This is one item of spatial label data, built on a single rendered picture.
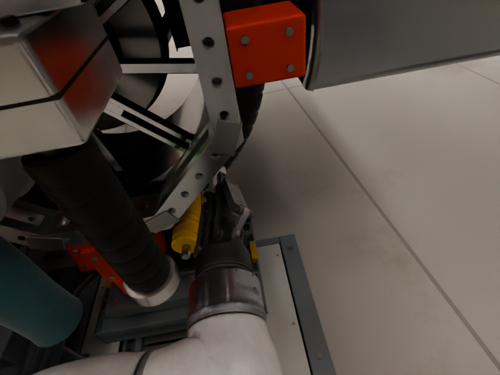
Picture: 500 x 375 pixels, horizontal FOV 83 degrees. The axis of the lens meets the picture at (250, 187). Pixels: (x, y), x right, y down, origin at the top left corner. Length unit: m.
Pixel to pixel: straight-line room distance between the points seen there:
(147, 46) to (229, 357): 0.48
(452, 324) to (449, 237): 0.33
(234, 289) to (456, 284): 0.97
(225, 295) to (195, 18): 0.29
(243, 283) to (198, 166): 0.19
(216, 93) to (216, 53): 0.05
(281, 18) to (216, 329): 0.33
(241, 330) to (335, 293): 0.79
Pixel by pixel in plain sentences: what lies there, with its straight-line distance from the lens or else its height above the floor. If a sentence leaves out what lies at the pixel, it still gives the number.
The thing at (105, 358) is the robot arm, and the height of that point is 0.67.
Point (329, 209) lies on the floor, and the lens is 1.29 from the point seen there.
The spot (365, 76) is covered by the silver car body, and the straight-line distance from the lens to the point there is 0.53.
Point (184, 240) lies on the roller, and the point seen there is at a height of 0.53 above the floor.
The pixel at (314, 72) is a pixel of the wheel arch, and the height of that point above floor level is 0.78.
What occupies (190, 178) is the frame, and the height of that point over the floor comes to 0.69.
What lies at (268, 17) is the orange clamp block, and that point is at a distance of 0.36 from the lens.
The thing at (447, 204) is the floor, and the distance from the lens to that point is 1.44.
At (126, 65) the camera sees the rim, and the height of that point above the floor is 0.83.
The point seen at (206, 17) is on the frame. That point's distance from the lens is 0.35.
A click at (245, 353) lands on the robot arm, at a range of 0.30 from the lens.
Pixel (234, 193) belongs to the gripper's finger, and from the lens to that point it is 0.42.
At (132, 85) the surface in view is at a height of 0.77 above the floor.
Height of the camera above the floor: 0.97
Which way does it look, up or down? 43 degrees down
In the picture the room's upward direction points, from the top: 10 degrees counter-clockwise
